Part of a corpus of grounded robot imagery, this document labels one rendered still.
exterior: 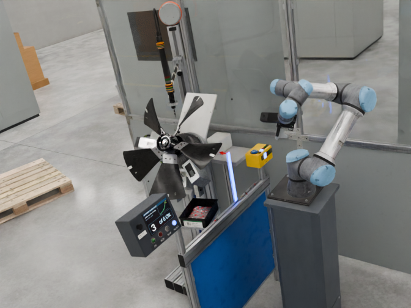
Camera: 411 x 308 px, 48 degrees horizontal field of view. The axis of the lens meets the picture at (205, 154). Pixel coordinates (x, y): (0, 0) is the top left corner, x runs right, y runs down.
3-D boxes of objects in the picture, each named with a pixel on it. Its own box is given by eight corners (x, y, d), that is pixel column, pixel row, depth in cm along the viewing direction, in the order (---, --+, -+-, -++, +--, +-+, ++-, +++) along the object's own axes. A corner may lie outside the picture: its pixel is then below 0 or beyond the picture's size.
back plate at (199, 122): (147, 184, 321) (146, 184, 320) (173, 91, 329) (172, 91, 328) (208, 198, 289) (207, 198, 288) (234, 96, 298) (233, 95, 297)
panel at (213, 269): (274, 267, 327) (263, 187, 299) (276, 267, 326) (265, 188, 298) (207, 351, 270) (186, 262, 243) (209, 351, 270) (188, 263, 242)
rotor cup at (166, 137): (164, 156, 296) (151, 151, 286) (170, 135, 298) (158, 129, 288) (181, 159, 288) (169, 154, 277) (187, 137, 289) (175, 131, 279)
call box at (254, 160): (259, 157, 298) (257, 142, 294) (273, 159, 292) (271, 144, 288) (246, 168, 287) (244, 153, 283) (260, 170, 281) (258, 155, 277)
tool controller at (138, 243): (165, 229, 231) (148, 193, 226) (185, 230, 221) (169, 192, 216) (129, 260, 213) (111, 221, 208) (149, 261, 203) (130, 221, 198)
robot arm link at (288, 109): (302, 104, 198) (291, 119, 197) (299, 110, 209) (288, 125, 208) (287, 93, 199) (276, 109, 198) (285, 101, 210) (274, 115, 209)
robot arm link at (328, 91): (342, 80, 242) (270, 73, 216) (358, 84, 233) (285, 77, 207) (337, 101, 245) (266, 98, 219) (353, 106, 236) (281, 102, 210)
